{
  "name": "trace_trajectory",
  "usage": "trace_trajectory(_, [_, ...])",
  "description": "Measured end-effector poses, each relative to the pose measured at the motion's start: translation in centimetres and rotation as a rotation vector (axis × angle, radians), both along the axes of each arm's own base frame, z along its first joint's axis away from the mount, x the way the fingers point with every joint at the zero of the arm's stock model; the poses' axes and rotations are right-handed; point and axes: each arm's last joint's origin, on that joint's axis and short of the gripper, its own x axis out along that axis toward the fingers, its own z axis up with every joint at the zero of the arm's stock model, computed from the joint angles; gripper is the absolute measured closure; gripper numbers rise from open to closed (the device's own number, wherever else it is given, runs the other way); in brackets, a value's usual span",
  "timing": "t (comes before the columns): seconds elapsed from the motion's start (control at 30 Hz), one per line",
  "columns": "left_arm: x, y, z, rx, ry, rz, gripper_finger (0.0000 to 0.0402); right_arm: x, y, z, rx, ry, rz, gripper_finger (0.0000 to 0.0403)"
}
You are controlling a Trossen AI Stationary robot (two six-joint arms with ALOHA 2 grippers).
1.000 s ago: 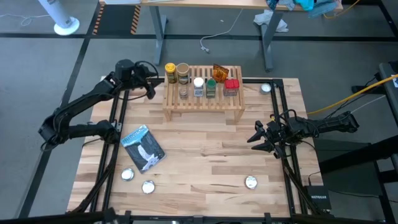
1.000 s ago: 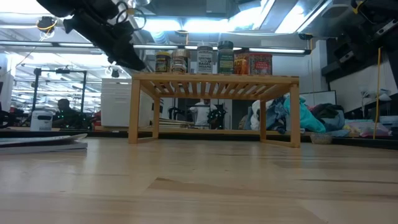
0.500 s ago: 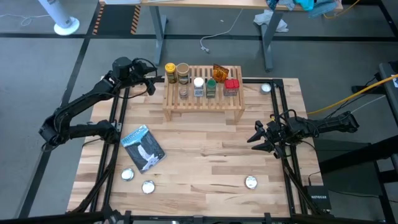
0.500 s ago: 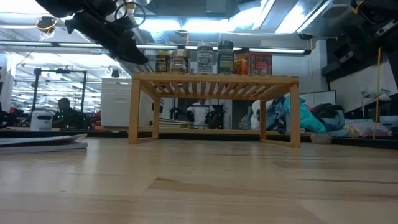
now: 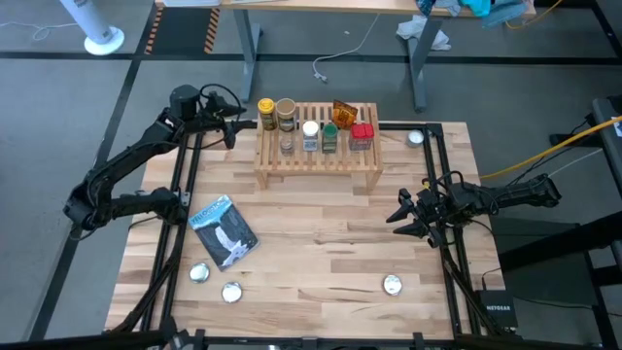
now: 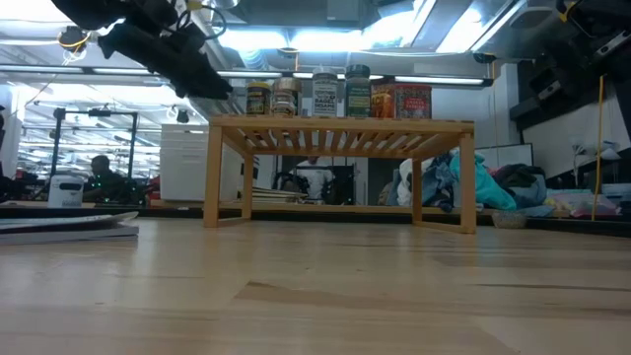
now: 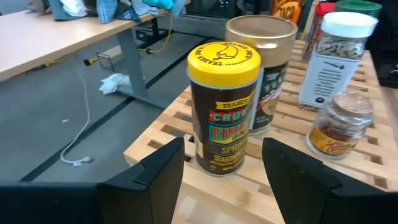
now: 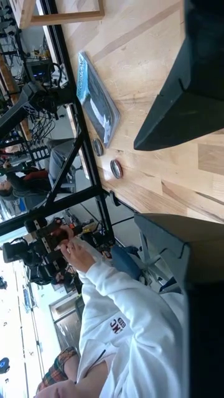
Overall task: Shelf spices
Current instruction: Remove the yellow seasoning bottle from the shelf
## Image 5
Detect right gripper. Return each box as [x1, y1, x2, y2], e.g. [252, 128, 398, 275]
[385, 182, 468, 249]

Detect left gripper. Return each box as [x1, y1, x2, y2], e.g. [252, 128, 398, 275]
[164, 84, 248, 151]

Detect yellow-lid dark spice jar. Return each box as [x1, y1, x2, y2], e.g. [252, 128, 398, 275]
[257, 97, 278, 131]

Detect tan-lid spice jar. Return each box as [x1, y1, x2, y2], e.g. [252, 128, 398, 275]
[275, 97, 297, 133]

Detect white-lid bagel seasoning jar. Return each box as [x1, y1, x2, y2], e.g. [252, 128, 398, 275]
[301, 120, 321, 153]

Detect red-lid paprika tin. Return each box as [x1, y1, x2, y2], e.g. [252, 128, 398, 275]
[347, 122, 375, 152]

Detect green-lid herb jar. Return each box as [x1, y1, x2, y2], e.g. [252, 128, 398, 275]
[321, 122, 340, 155]

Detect orange spice packet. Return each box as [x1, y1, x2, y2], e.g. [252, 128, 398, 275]
[331, 99, 360, 130]

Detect wooden slatted shelf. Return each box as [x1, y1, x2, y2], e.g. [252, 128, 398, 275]
[254, 100, 384, 194]

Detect black yellow-striped floor mat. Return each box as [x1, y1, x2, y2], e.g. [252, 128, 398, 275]
[144, 5, 223, 55]

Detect blue Yellowstone book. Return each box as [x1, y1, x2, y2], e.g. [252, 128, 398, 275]
[188, 193, 261, 272]

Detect black metal workstation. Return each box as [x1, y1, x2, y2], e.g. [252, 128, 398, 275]
[498, 94, 622, 350]

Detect silver tin lower left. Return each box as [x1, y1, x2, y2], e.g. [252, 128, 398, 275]
[189, 262, 212, 285]

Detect wooden desk grey legs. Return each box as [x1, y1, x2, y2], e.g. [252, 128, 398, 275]
[154, 0, 538, 114]

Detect crumpled white cloth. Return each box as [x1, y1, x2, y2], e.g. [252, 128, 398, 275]
[396, 14, 453, 53]

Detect pile of clothes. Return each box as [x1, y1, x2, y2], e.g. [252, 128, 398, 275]
[415, 0, 531, 29]

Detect black aluminium table frame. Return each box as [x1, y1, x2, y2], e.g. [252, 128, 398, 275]
[104, 119, 524, 350]

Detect black Netgear switch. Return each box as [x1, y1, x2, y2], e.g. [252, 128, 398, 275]
[474, 289, 520, 330]

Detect white cable with plug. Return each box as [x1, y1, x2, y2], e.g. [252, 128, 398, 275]
[312, 13, 381, 84]

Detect thick yellow cable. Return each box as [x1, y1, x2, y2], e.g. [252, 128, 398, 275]
[478, 115, 622, 181]

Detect thin grey cable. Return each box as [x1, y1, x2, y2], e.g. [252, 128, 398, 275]
[548, 148, 604, 179]

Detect thin white floor cable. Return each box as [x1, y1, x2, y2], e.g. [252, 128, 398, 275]
[0, 19, 79, 43]

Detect thin orange cable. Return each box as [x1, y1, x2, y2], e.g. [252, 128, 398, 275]
[504, 0, 565, 30]

